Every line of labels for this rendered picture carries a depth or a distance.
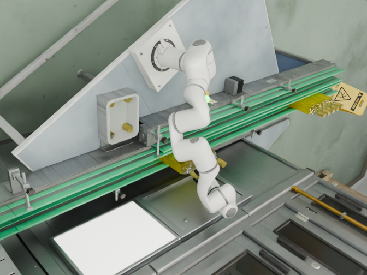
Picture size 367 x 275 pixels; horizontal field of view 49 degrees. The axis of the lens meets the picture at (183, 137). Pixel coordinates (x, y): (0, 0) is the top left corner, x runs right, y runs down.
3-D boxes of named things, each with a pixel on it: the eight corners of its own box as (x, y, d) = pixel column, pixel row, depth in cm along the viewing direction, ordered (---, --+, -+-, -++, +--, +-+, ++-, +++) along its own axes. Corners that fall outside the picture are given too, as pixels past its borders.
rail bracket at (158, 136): (146, 150, 197) (162, 161, 189) (147, 120, 188) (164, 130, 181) (151, 149, 198) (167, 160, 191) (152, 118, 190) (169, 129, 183)
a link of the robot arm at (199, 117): (175, 88, 159) (166, 110, 149) (206, 79, 153) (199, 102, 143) (189, 114, 167) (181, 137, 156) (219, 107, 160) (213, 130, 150)
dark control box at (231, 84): (223, 90, 241) (233, 95, 236) (224, 78, 238) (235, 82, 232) (231, 87, 246) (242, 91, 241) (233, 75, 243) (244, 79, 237)
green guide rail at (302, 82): (153, 133, 195) (164, 139, 190) (154, 131, 195) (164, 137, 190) (334, 67, 302) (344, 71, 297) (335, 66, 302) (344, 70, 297)
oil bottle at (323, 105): (294, 101, 281) (330, 115, 264) (296, 93, 278) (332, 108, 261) (299, 99, 285) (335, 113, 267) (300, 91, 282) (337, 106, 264)
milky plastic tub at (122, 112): (98, 138, 190) (108, 146, 184) (96, 95, 179) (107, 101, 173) (128, 128, 200) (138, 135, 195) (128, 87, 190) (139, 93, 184)
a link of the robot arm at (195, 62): (185, 101, 163) (176, 67, 153) (198, 70, 180) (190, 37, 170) (208, 100, 160) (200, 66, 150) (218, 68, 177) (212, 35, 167)
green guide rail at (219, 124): (153, 145, 199) (164, 153, 194) (153, 144, 198) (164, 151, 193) (332, 77, 306) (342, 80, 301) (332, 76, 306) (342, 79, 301)
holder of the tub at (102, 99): (98, 147, 193) (107, 154, 188) (96, 95, 179) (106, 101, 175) (128, 137, 203) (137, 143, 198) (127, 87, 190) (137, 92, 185)
